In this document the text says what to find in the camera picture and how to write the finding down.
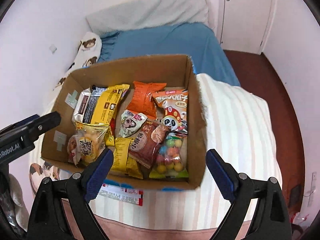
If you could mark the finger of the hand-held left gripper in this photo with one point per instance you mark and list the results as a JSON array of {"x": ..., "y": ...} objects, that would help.
[
  {"x": 20, "y": 123},
  {"x": 48, "y": 122}
]

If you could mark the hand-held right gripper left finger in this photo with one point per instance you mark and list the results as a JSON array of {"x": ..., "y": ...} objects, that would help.
[{"x": 100, "y": 172}]

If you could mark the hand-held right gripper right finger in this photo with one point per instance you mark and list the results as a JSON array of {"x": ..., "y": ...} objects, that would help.
[{"x": 220, "y": 172}]

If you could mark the plain yellow snack packet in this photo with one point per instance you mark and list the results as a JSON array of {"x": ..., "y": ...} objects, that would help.
[{"x": 122, "y": 157}]

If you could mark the yellow potato chip bag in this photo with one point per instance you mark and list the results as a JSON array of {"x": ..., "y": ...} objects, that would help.
[{"x": 91, "y": 142}]

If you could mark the white red snack packet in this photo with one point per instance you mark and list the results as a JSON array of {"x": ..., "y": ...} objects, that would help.
[{"x": 72, "y": 148}]

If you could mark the white snack packet brown stripe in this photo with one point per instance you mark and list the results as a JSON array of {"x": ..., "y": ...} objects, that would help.
[{"x": 81, "y": 105}]

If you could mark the cardboard box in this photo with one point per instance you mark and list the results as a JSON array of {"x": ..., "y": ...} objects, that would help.
[{"x": 197, "y": 130}]

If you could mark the colourful candy ball bag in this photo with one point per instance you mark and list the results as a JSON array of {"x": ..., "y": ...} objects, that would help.
[{"x": 171, "y": 157}]

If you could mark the dark red cookie packet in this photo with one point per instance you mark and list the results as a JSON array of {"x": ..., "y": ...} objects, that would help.
[{"x": 148, "y": 143}]

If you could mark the braised egg packet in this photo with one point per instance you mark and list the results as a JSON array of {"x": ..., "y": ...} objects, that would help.
[{"x": 132, "y": 123}]

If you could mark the yellow black snack packet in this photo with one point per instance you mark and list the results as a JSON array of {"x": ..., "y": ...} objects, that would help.
[{"x": 110, "y": 105}]

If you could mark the orange panda snack packet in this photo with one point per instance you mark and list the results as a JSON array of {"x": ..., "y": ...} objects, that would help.
[{"x": 172, "y": 112}]

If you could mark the plain orange snack packet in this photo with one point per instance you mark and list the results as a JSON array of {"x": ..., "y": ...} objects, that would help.
[{"x": 143, "y": 97}]

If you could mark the red white flat packet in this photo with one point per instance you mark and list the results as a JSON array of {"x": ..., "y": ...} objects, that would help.
[{"x": 122, "y": 195}]

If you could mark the striped cat printed blanket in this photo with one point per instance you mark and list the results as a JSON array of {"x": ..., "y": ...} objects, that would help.
[{"x": 237, "y": 142}]

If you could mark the bear print pillow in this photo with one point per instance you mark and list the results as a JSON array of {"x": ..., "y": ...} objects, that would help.
[{"x": 87, "y": 47}]

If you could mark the blue bed sheet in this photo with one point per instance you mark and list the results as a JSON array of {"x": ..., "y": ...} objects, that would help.
[{"x": 162, "y": 42}]

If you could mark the grey pillow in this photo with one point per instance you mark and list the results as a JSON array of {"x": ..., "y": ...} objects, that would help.
[{"x": 150, "y": 10}]

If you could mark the white door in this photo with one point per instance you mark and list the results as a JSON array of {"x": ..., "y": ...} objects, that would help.
[{"x": 247, "y": 12}]

